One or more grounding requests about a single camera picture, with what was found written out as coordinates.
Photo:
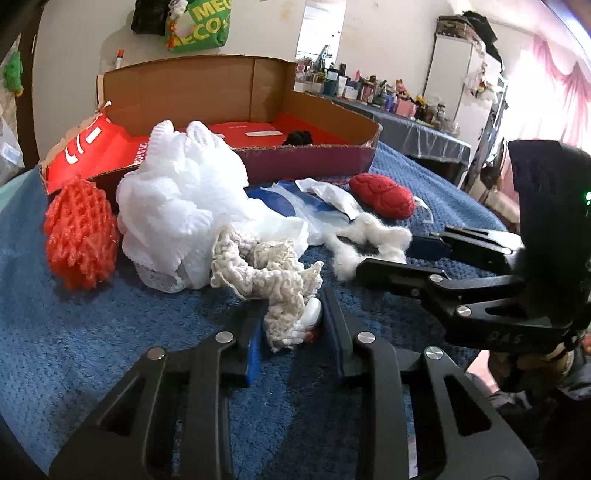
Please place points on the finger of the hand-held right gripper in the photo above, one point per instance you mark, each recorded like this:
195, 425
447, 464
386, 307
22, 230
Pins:
427, 245
415, 284

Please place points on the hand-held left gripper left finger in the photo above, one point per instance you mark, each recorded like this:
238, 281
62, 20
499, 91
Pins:
255, 355

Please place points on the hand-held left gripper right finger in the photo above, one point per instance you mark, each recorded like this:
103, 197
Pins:
337, 341

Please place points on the white fluffy scrunchie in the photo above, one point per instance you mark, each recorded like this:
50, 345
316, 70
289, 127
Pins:
392, 240

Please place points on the small white and red object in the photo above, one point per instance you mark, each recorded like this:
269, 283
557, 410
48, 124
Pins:
311, 314

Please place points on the red knitted pouch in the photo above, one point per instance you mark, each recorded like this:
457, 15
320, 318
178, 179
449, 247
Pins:
381, 194

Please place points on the cream crochet scrunchie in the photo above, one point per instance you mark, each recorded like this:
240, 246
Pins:
258, 277

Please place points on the white mesh bath sponge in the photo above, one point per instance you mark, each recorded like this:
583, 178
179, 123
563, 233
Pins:
184, 184

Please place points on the red foam net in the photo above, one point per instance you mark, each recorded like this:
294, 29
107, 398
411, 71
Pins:
81, 230

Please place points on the cardboard box with red lining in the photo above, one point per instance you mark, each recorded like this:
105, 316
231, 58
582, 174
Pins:
184, 87

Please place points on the table with grey cloth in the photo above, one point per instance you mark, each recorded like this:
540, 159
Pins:
415, 134

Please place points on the metal rack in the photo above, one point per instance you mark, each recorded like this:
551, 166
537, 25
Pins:
489, 129

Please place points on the pink curtain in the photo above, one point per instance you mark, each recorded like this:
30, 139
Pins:
563, 87

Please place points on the clear plastic bag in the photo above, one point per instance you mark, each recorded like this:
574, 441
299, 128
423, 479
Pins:
286, 205
9, 147

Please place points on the blue blanket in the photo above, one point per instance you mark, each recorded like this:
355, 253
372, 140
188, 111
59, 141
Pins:
92, 332

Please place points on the cluttered table with bottles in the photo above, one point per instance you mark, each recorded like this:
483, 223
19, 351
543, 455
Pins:
369, 90

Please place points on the black fuzzy item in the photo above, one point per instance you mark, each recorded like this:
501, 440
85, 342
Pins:
298, 137

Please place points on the white refrigerator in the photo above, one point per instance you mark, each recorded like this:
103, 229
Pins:
448, 78

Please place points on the dark bags on cabinet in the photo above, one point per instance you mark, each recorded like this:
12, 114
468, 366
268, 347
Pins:
466, 27

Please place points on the green printed bag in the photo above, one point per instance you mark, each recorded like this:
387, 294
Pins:
203, 23

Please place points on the white tube with orange cap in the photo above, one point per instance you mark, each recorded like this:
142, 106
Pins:
119, 59

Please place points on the black bag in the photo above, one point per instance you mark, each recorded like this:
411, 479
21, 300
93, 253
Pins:
147, 16

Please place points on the green plush toy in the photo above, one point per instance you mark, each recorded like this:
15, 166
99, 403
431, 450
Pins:
13, 71

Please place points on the wall mirror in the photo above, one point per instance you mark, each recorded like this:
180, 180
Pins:
321, 32

